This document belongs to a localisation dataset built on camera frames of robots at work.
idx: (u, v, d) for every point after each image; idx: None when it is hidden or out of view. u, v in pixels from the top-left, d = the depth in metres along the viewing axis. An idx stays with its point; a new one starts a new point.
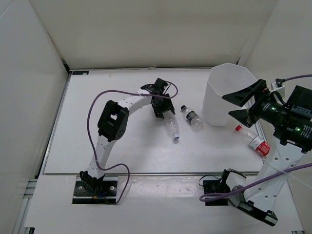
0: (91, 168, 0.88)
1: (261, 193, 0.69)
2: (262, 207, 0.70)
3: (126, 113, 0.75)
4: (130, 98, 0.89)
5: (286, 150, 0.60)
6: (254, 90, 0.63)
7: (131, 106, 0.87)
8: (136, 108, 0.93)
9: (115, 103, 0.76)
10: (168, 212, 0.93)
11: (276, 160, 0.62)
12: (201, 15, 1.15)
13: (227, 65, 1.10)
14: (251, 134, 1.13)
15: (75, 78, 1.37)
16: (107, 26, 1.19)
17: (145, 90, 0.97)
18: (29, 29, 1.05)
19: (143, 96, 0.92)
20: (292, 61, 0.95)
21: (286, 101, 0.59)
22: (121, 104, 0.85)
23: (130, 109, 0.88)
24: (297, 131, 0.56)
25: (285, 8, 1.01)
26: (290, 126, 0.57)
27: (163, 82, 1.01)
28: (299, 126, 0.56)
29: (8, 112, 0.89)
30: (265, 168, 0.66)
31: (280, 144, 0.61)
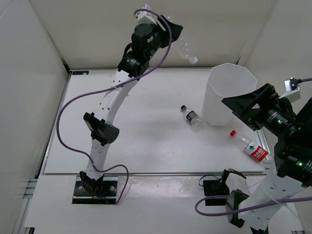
0: (89, 170, 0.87)
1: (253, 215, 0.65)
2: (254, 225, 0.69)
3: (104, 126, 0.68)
4: (106, 99, 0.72)
5: (282, 184, 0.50)
6: (258, 98, 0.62)
7: (109, 111, 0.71)
8: (120, 103, 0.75)
9: (91, 114, 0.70)
10: (168, 212, 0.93)
11: (270, 189, 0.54)
12: (201, 15, 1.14)
13: (227, 65, 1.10)
14: (246, 139, 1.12)
15: (75, 78, 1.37)
16: (107, 25, 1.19)
17: (122, 73, 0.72)
18: (29, 29, 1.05)
19: (119, 89, 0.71)
20: (292, 61, 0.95)
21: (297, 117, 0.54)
22: (98, 114, 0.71)
23: (112, 113, 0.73)
24: (300, 165, 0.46)
25: (285, 8, 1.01)
26: (293, 156, 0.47)
27: (143, 38, 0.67)
28: (302, 161, 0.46)
29: (8, 112, 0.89)
30: (261, 193, 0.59)
31: (276, 176, 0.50)
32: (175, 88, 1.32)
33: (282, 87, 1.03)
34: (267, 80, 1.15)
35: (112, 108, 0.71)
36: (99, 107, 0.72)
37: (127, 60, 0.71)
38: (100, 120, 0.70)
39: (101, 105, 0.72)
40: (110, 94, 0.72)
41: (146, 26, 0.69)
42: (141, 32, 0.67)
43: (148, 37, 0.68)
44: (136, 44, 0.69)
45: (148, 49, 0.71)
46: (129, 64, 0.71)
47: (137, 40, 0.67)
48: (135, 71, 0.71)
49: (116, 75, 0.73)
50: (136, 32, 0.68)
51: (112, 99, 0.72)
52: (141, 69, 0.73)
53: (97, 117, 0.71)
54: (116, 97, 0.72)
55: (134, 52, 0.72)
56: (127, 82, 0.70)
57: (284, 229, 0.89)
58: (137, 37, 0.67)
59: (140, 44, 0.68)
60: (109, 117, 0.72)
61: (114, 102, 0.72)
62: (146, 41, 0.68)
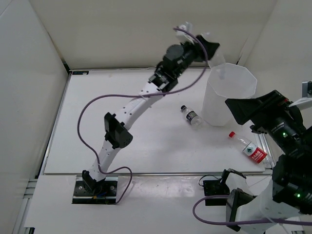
0: (93, 170, 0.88)
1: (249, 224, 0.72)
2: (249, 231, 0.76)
3: (123, 130, 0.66)
4: (131, 104, 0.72)
5: (278, 208, 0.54)
6: (262, 107, 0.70)
7: (131, 117, 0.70)
8: (143, 111, 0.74)
9: (112, 115, 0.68)
10: (168, 212, 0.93)
11: (266, 209, 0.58)
12: (201, 15, 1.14)
13: (227, 65, 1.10)
14: (245, 141, 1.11)
15: (75, 78, 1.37)
16: (107, 25, 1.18)
17: (151, 86, 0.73)
18: (29, 29, 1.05)
19: (146, 99, 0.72)
20: (292, 62, 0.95)
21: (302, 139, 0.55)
22: (119, 116, 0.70)
23: (133, 120, 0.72)
24: (297, 196, 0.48)
25: (285, 8, 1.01)
26: (293, 184, 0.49)
27: (173, 60, 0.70)
28: (300, 192, 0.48)
29: (8, 112, 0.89)
30: (257, 208, 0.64)
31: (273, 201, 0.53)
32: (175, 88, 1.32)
33: (282, 87, 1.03)
34: (267, 80, 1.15)
35: (134, 114, 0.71)
36: (122, 111, 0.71)
37: (157, 77, 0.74)
38: (120, 122, 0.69)
39: (124, 108, 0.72)
40: (136, 102, 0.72)
41: (178, 48, 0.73)
42: (173, 54, 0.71)
43: (179, 58, 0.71)
44: (166, 64, 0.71)
45: (179, 69, 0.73)
46: (158, 81, 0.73)
47: (168, 61, 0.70)
48: (164, 89, 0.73)
49: (145, 86, 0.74)
50: (167, 54, 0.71)
51: (137, 106, 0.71)
52: (169, 87, 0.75)
53: (118, 118, 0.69)
54: (141, 106, 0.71)
55: (164, 70, 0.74)
56: (155, 94, 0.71)
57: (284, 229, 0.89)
58: (168, 59, 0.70)
59: (170, 64, 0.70)
60: (129, 122, 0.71)
61: (138, 108, 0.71)
62: (177, 62, 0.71)
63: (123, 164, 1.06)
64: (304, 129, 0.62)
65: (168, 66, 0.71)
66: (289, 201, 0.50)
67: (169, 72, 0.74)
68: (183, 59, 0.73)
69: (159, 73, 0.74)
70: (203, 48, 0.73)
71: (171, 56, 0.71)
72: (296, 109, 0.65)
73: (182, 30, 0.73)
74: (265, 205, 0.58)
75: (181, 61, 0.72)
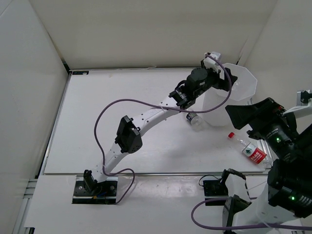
0: (96, 170, 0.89)
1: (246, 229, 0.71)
2: None
3: (138, 133, 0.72)
4: (149, 112, 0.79)
5: (275, 213, 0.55)
6: (257, 112, 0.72)
7: (147, 124, 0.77)
8: (159, 121, 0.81)
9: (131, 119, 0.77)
10: (168, 212, 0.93)
11: (263, 214, 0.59)
12: (201, 16, 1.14)
13: (227, 66, 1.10)
14: (244, 142, 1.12)
15: (75, 78, 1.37)
16: (107, 25, 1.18)
17: (171, 100, 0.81)
18: (29, 29, 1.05)
19: (164, 110, 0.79)
20: (292, 62, 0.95)
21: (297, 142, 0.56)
22: (136, 122, 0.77)
23: (147, 127, 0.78)
24: (291, 199, 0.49)
25: (285, 8, 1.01)
26: (287, 187, 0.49)
27: (197, 80, 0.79)
28: (294, 195, 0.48)
29: (8, 112, 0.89)
30: (254, 213, 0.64)
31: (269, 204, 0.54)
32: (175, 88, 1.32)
33: (282, 87, 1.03)
34: (267, 81, 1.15)
35: (150, 122, 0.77)
36: (140, 117, 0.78)
37: (179, 93, 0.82)
38: (135, 127, 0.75)
39: (142, 115, 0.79)
40: (154, 111, 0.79)
41: (203, 71, 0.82)
42: (197, 76, 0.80)
43: (202, 81, 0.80)
44: (189, 84, 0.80)
45: (199, 90, 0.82)
46: (179, 98, 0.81)
47: (191, 82, 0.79)
48: (182, 105, 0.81)
49: (165, 99, 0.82)
50: (193, 75, 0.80)
51: (155, 115, 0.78)
52: (186, 105, 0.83)
53: (135, 124, 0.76)
54: (159, 115, 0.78)
55: (185, 89, 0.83)
56: (174, 108, 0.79)
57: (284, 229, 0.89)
58: (193, 79, 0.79)
59: (193, 84, 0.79)
60: (145, 128, 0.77)
61: (156, 117, 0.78)
62: (199, 84, 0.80)
63: (123, 164, 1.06)
64: (298, 134, 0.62)
65: (190, 86, 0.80)
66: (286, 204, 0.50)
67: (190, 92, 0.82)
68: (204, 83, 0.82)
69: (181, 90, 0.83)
70: (227, 74, 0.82)
71: (195, 78, 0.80)
72: (291, 116, 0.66)
73: (213, 59, 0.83)
74: (262, 209, 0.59)
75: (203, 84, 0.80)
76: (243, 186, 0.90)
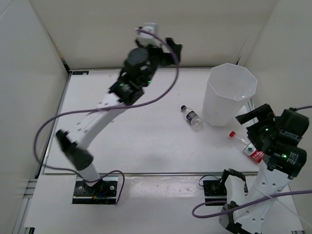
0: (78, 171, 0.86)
1: (248, 216, 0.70)
2: (248, 228, 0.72)
3: (74, 149, 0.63)
4: (86, 119, 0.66)
5: (273, 177, 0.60)
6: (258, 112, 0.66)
7: (86, 134, 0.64)
8: (101, 125, 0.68)
9: (65, 132, 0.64)
10: (168, 212, 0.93)
11: (263, 184, 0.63)
12: (202, 16, 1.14)
13: (227, 66, 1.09)
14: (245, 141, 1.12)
15: (76, 78, 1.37)
16: (107, 25, 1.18)
17: (111, 97, 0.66)
18: (29, 29, 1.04)
19: (102, 113, 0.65)
20: (292, 62, 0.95)
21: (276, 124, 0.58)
22: (72, 135, 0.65)
23: (89, 138, 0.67)
24: (283, 157, 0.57)
25: (285, 8, 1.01)
26: (278, 151, 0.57)
27: (135, 65, 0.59)
28: (285, 153, 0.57)
29: (8, 112, 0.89)
30: (253, 191, 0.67)
31: (266, 170, 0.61)
32: (174, 88, 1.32)
33: (282, 87, 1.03)
34: (267, 81, 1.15)
35: (90, 131, 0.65)
36: (76, 128, 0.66)
37: (120, 85, 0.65)
38: (72, 142, 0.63)
39: (79, 125, 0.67)
40: (91, 117, 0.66)
41: (143, 50, 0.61)
42: (135, 58, 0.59)
43: (143, 64, 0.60)
44: (128, 70, 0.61)
45: (145, 75, 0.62)
46: (121, 90, 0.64)
47: (128, 68, 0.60)
48: (126, 100, 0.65)
49: (105, 97, 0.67)
50: (129, 58, 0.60)
51: (92, 122, 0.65)
52: (133, 97, 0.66)
53: (70, 136, 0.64)
54: (98, 121, 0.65)
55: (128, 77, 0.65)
56: (113, 107, 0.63)
57: (284, 228, 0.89)
58: (130, 64, 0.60)
59: (132, 71, 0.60)
60: (86, 139, 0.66)
61: (94, 124, 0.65)
62: (140, 68, 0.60)
63: (123, 164, 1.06)
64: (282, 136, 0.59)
65: (130, 73, 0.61)
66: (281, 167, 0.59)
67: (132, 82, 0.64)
68: (148, 65, 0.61)
69: (123, 80, 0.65)
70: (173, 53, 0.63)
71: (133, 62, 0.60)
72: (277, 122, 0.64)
73: (147, 32, 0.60)
74: (261, 181, 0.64)
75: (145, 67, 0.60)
76: (243, 188, 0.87)
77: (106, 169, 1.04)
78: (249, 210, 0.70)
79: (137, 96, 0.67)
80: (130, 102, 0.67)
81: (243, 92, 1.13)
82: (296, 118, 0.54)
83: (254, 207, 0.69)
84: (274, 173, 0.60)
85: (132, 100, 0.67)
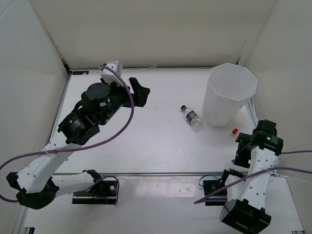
0: (60, 180, 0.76)
1: (252, 190, 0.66)
2: (255, 204, 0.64)
3: (23, 197, 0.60)
4: (34, 163, 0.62)
5: (265, 153, 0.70)
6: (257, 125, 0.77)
7: (34, 179, 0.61)
8: (54, 165, 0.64)
9: (16, 177, 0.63)
10: (168, 212, 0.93)
11: (259, 161, 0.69)
12: (202, 16, 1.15)
13: (227, 66, 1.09)
14: None
15: (76, 78, 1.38)
16: (107, 25, 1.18)
17: (59, 136, 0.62)
18: (29, 29, 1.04)
19: (51, 155, 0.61)
20: (292, 62, 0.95)
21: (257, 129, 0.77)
22: (23, 178, 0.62)
23: (42, 180, 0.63)
24: (268, 138, 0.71)
25: (285, 8, 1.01)
26: (263, 137, 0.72)
27: (92, 100, 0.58)
28: (269, 136, 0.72)
29: (8, 112, 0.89)
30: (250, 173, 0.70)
31: (258, 148, 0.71)
32: (174, 88, 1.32)
33: (281, 87, 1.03)
34: (267, 81, 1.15)
35: (39, 176, 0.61)
36: (26, 172, 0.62)
37: (70, 121, 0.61)
38: (22, 188, 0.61)
39: (28, 168, 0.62)
40: (40, 159, 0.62)
41: (104, 87, 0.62)
42: (94, 93, 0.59)
43: (102, 100, 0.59)
44: (86, 106, 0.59)
45: (102, 113, 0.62)
46: (71, 127, 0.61)
47: (87, 102, 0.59)
48: (75, 136, 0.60)
49: (53, 136, 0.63)
50: (87, 92, 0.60)
51: (41, 165, 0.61)
52: (85, 134, 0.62)
53: (21, 181, 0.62)
54: (45, 165, 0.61)
55: (82, 114, 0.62)
56: (60, 149, 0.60)
57: (283, 228, 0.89)
58: (88, 98, 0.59)
59: (90, 106, 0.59)
60: (37, 185, 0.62)
61: (42, 169, 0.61)
62: (99, 105, 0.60)
63: (123, 164, 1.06)
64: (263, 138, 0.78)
65: (87, 107, 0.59)
66: (267, 147, 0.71)
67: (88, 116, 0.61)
68: (107, 102, 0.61)
69: (73, 115, 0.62)
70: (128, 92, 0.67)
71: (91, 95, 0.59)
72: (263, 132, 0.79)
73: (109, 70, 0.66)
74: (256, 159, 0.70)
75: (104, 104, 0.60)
76: None
77: (106, 169, 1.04)
78: (252, 185, 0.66)
79: (89, 134, 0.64)
80: (81, 140, 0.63)
81: (243, 92, 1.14)
82: (268, 122, 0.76)
83: (256, 181, 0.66)
84: (265, 151, 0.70)
85: (84, 138, 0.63)
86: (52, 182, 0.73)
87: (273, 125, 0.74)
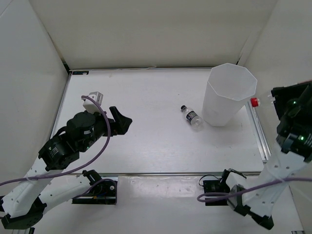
0: (50, 195, 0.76)
1: (258, 200, 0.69)
2: (258, 211, 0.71)
3: (8, 222, 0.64)
4: (18, 188, 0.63)
5: (287, 162, 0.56)
6: (299, 103, 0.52)
7: (17, 205, 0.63)
8: (36, 190, 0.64)
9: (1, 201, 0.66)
10: (169, 212, 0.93)
11: (275, 167, 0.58)
12: (202, 15, 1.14)
13: (227, 66, 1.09)
14: (246, 139, 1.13)
15: (76, 78, 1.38)
16: (106, 25, 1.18)
17: (41, 161, 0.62)
18: (29, 29, 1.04)
19: (32, 182, 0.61)
20: (293, 61, 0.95)
21: (300, 101, 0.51)
22: (8, 202, 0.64)
23: (27, 204, 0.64)
24: (301, 139, 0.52)
25: (286, 8, 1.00)
26: (293, 133, 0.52)
27: (77, 129, 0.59)
28: (302, 135, 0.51)
29: (8, 112, 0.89)
30: (264, 174, 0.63)
31: (280, 153, 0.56)
32: (174, 88, 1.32)
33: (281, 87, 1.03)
34: (267, 80, 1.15)
35: (22, 201, 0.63)
36: (9, 197, 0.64)
37: (49, 147, 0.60)
38: (7, 212, 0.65)
39: (11, 194, 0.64)
40: (22, 185, 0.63)
41: (89, 116, 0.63)
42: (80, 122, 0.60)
43: (87, 128, 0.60)
44: (70, 131, 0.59)
45: (85, 141, 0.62)
46: (50, 153, 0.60)
47: (71, 129, 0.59)
48: (54, 163, 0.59)
49: (35, 163, 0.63)
50: (73, 121, 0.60)
51: (23, 192, 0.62)
52: (64, 160, 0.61)
53: (6, 205, 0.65)
54: (26, 192, 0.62)
55: (63, 140, 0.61)
56: (40, 178, 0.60)
57: (283, 229, 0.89)
58: (73, 126, 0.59)
59: (74, 133, 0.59)
60: (20, 209, 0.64)
61: (25, 195, 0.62)
62: (83, 132, 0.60)
63: (123, 164, 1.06)
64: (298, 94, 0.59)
65: (70, 133, 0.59)
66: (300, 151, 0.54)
67: (68, 145, 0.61)
68: (92, 130, 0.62)
69: (53, 141, 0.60)
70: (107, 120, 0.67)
71: (77, 124, 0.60)
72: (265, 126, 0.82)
73: (88, 99, 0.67)
74: (274, 164, 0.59)
75: (86, 132, 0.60)
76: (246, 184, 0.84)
77: (106, 169, 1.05)
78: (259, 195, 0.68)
79: (68, 161, 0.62)
80: (60, 166, 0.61)
81: (243, 92, 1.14)
82: None
83: (265, 192, 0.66)
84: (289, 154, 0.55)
85: (65, 163, 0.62)
86: (39, 200, 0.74)
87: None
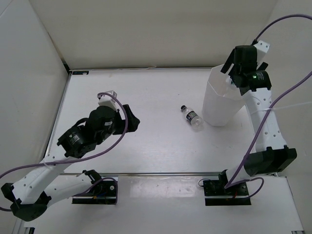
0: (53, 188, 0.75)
1: (267, 135, 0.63)
2: (277, 146, 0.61)
3: (18, 208, 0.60)
4: (32, 174, 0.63)
5: (260, 93, 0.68)
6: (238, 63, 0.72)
7: (30, 191, 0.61)
8: (49, 178, 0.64)
9: (11, 188, 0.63)
10: (169, 212, 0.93)
11: (259, 104, 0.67)
12: (202, 16, 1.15)
13: None
14: (246, 139, 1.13)
15: (76, 78, 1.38)
16: (107, 25, 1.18)
17: (60, 148, 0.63)
18: (29, 28, 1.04)
19: (50, 166, 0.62)
20: (293, 62, 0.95)
21: (237, 62, 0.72)
22: (18, 189, 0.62)
23: (37, 191, 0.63)
24: (255, 77, 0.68)
25: (285, 9, 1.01)
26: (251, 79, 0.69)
27: (99, 118, 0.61)
28: (254, 75, 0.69)
29: (9, 112, 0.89)
30: (256, 119, 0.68)
31: (252, 92, 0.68)
32: (174, 88, 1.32)
33: (281, 87, 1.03)
34: None
35: (36, 187, 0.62)
36: (22, 183, 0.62)
37: (70, 135, 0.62)
38: (16, 199, 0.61)
39: (24, 180, 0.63)
40: (37, 171, 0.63)
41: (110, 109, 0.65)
42: (102, 112, 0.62)
43: (108, 120, 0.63)
44: (92, 121, 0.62)
45: (103, 132, 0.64)
46: (70, 141, 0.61)
47: (94, 119, 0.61)
48: (74, 150, 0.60)
49: (52, 149, 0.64)
50: (95, 111, 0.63)
51: (38, 177, 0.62)
52: (83, 149, 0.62)
53: (16, 192, 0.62)
54: (43, 177, 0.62)
55: (83, 130, 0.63)
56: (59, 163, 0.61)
57: (283, 229, 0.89)
58: (96, 115, 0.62)
59: (96, 123, 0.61)
60: (31, 195, 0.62)
61: (40, 180, 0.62)
62: (104, 123, 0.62)
63: (123, 164, 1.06)
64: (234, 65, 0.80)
65: (92, 123, 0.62)
66: (259, 86, 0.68)
67: (89, 134, 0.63)
68: (111, 122, 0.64)
69: (73, 130, 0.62)
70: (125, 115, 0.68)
71: (99, 115, 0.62)
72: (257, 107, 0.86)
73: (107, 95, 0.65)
74: (255, 103, 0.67)
75: (106, 123, 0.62)
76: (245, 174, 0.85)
77: (106, 169, 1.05)
78: (266, 130, 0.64)
79: (87, 149, 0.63)
80: (78, 154, 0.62)
81: None
82: (247, 50, 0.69)
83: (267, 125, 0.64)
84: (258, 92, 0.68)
85: (82, 152, 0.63)
86: (45, 193, 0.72)
87: (253, 50, 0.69)
